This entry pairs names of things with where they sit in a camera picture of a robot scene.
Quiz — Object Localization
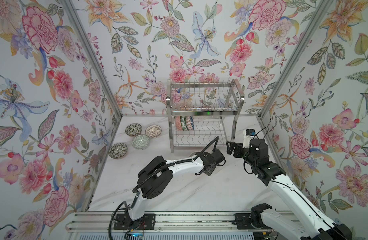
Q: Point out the blue patterned bowl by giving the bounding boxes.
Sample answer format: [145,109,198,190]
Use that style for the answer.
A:
[185,116,194,131]

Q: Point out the stainless steel dish rack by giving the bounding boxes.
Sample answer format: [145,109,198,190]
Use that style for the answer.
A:
[166,79,245,152]

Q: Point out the pink bowl dark floral inside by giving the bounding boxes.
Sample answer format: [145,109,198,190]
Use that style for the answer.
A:
[175,116,183,131]

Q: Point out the green leaf patterned bowl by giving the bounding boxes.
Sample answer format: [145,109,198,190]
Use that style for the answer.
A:
[180,116,188,131]

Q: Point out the black white floral bowl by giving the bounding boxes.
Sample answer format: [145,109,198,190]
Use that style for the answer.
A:
[109,143,128,159]

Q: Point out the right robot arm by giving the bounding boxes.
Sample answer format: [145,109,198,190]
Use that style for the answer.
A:
[226,139,352,240]

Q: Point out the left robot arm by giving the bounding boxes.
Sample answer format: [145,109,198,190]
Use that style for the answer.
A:
[126,149,226,221]

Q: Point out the brown white patterned bowl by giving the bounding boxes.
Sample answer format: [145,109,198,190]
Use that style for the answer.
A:
[145,125,162,139]

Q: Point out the green geometric patterned bowl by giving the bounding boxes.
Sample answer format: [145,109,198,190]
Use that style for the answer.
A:
[132,135,150,151]

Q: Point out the dark floral patterned bowl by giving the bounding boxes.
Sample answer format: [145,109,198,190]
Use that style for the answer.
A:
[125,123,143,138]

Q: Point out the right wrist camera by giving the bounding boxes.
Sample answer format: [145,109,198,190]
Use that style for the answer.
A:
[242,129,256,149]

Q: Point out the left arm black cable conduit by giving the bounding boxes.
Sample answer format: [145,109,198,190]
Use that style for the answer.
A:
[108,136,220,240]

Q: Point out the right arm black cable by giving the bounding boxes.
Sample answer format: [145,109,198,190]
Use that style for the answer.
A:
[243,125,346,238]

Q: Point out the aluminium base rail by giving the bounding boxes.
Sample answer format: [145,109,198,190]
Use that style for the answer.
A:
[66,211,275,233]

